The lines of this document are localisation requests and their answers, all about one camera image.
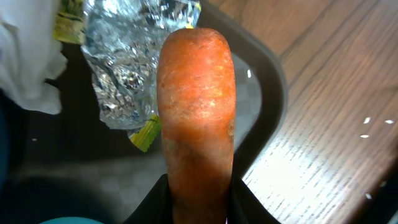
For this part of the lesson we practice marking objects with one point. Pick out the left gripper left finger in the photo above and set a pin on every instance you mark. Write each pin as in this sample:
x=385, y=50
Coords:
x=156, y=207

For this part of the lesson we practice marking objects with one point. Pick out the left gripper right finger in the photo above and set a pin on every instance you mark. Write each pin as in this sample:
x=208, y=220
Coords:
x=244, y=207

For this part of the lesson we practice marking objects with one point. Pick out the light blue bowl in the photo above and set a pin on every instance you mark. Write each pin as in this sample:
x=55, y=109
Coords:
x=71, y=220

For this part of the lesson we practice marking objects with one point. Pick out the orange carrot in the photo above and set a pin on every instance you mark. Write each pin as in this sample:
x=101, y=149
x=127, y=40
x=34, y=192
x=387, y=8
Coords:
x=196, y=99

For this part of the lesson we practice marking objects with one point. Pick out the dark blue plate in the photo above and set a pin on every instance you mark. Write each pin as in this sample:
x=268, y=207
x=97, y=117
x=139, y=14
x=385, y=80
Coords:
x=4, y=147

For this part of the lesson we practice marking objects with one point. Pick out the silver foil snack wrapper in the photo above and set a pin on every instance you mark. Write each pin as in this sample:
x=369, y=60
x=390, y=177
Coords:
x=121, y=40

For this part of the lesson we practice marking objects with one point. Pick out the crumpled white tissue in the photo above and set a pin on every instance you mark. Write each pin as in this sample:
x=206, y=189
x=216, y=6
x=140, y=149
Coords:
x=30, y=55

